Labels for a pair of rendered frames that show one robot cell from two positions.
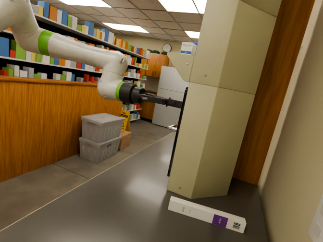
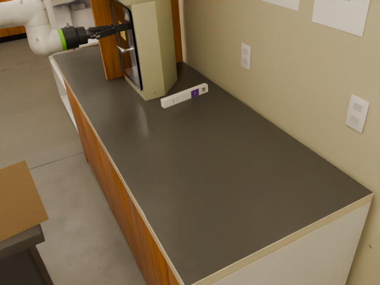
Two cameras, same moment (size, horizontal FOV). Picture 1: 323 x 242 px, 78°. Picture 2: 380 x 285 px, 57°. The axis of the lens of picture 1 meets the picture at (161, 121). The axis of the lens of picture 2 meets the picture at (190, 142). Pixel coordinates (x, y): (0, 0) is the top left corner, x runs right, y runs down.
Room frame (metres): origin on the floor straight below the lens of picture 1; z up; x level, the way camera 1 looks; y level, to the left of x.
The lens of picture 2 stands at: (-0.51, 0.90, 1.77)
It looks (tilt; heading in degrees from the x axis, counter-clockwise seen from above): 34 degrees down; 316
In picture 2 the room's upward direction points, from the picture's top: 4 degrees counter-clockwise
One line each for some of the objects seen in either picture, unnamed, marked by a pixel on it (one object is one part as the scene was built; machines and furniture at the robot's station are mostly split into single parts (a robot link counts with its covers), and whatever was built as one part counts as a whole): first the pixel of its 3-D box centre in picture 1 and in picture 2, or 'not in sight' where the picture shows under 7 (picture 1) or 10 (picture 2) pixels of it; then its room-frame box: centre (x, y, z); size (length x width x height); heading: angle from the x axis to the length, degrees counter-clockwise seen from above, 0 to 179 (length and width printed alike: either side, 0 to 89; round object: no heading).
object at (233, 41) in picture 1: (220, 107); (146, 12); (0.90, -0.25, 1.33); 0.32 x 0.25 x 0.77; 161
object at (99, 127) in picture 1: (103, 127); not in sight; (3.06, 0.90, 0.49); 0.60 x 0.42 x 0.33; 161
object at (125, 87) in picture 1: (130, 92); (70, 37); (0.93, 0.17, 1.31); 0.09 x 0.06 x 0.12; 161
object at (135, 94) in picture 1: (143, 96); (87, 34); (0.90, 0.10, 1.31); 0.09 x 0.08 x 0.07; 71
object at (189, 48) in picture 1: (188, 50); not in sight; (0.90, -0.06, 1.54); 0.05 x 0.05 x 0.06; 66
